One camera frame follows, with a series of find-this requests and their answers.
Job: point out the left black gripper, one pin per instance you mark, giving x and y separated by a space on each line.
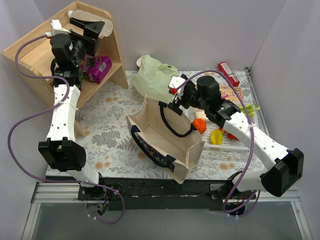
84 38

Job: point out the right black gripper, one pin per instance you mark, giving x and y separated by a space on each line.
180 100

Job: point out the white plastic basket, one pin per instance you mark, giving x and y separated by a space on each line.
226 144

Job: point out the purple snack packet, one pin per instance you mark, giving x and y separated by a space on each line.
95 68

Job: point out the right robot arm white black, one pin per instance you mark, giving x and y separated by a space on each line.
283 167

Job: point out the wooden two-tier shelf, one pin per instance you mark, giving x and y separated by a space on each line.
35 59

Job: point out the orange tangerine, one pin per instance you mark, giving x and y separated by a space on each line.
200 125

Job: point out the beige canvas tote bag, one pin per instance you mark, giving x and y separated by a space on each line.
169 140

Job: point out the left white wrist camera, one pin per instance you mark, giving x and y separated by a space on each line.
56 28

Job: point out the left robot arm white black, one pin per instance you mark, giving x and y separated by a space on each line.
60 149

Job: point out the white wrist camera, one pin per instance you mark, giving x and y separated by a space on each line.
174 86
56 28

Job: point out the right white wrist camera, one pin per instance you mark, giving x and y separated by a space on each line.
174 86

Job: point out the floral rectangular tray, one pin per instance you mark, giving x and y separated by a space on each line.
229 94

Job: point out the green spring onions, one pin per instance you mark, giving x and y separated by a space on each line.
200 114

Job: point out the red rectangular box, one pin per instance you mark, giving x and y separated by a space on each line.
226 70

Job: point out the yellow bell pepper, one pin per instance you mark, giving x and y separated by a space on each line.
216 137

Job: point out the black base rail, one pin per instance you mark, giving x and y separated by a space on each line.
159 194

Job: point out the black label tape roll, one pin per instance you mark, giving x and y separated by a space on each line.
138 62

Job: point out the floral table mat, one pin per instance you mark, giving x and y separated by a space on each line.
110 151

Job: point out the light green plastic bag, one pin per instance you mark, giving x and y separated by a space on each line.
153 77

